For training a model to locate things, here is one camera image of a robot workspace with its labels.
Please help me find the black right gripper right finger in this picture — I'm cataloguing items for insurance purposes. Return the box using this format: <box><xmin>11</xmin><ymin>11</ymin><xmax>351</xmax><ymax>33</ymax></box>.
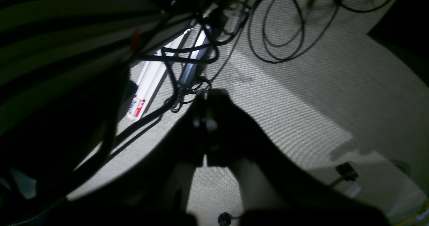
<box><xmin>206</xmin><ymin>90</ymin><xmax>389</xmax><ymax>226</ymax></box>

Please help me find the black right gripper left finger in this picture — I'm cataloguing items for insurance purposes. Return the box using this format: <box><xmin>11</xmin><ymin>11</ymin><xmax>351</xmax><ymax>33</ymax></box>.
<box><xmin>70</xmin><ymin>96</ymin><xmax>205</xmax><ymax>226</ymax></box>

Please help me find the black plug on floor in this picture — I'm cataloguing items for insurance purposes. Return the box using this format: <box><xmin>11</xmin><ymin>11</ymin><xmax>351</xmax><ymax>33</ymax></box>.
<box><xmin>328</xmin><ymin>162</ymin><xmax>359</xmax><ymax>188</ymax></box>

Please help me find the long black looped cable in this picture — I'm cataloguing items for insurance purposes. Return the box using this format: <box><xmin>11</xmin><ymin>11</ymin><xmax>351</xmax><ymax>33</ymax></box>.
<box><xmin>247</xmin><ymin>0</ymin><xmax>399</xmax><ymax>64</ymax></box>

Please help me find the white power strip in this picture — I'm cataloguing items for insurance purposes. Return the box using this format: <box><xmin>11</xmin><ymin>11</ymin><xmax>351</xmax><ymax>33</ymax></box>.
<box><xmin>126</xmin><ymin>28</ymin><xmax>209</xmax><ymax>121</ymax></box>

